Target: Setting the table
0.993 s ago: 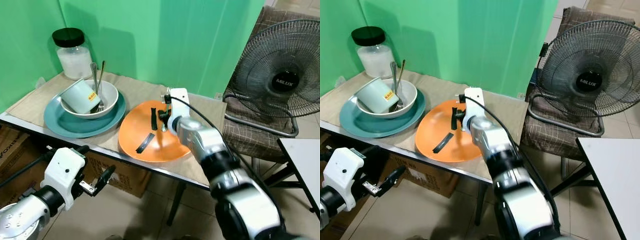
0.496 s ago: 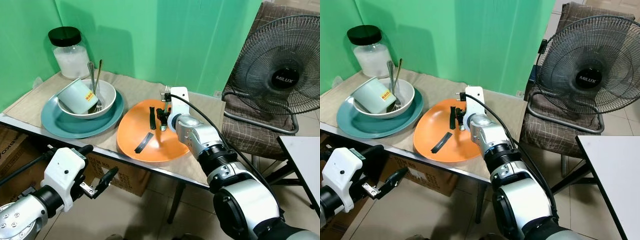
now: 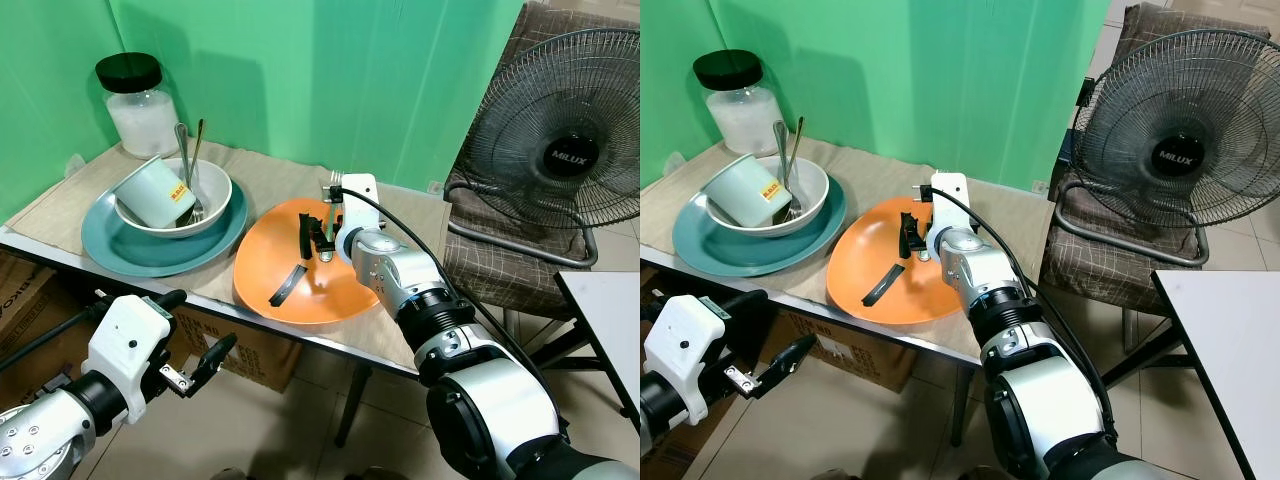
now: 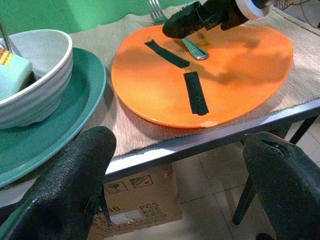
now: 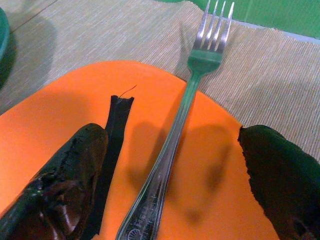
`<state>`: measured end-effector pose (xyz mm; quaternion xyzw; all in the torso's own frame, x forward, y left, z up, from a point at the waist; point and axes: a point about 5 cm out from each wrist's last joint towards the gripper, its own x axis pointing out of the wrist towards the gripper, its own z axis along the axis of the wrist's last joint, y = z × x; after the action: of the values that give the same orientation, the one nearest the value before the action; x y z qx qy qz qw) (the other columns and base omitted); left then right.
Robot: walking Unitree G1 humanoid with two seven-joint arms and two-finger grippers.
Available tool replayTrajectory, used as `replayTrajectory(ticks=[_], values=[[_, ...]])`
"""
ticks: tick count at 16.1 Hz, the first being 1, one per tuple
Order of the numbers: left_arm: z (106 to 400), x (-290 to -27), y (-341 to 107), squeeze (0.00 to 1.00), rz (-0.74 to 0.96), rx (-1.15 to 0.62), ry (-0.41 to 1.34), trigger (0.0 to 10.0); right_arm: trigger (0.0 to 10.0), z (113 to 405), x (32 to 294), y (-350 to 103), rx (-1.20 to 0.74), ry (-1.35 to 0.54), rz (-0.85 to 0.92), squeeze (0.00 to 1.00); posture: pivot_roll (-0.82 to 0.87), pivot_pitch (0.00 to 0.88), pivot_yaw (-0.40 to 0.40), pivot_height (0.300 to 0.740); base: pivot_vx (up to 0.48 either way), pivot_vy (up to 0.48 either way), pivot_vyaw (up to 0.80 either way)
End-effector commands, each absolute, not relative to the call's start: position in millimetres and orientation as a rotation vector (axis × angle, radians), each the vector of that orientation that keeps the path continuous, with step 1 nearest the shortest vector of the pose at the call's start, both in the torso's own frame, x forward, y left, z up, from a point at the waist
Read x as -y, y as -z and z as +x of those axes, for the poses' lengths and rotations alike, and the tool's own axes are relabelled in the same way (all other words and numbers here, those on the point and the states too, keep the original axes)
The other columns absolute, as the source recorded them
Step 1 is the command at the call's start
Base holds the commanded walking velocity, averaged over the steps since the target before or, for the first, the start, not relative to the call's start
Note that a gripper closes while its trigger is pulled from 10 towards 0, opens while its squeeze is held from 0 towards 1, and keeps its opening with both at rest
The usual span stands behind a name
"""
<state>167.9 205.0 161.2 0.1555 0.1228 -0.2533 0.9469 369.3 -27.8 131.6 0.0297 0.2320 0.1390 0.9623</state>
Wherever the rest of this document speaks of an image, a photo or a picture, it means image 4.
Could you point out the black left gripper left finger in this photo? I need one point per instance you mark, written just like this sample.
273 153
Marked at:
67 180

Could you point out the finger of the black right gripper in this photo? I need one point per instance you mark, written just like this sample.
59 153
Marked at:
190 8
178 27

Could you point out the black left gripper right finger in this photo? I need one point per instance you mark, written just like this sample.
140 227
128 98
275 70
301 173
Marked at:
287 185

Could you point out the silver metal fork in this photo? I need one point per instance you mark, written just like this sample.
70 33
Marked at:
197 51

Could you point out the black tape strip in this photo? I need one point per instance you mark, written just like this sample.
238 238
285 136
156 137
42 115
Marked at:
167 53
197 95

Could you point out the black table leg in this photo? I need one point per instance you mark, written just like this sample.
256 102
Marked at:
303 128
244 202

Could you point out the green round plate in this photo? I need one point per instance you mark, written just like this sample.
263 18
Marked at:
75 110

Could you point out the orange round plate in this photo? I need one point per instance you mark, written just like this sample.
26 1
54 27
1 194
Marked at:
155 97

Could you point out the beige woven placemat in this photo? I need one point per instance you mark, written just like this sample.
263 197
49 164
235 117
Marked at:
130 132

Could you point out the brown cardboard box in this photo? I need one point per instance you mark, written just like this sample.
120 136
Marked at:
145 192

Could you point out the grey ribbed ceramic bowl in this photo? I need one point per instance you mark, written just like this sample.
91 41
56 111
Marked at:
37 102

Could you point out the light blue sponge pack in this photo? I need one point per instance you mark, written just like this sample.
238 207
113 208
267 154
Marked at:
12 77

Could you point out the thin metal rod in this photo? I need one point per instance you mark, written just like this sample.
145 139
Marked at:
5 35

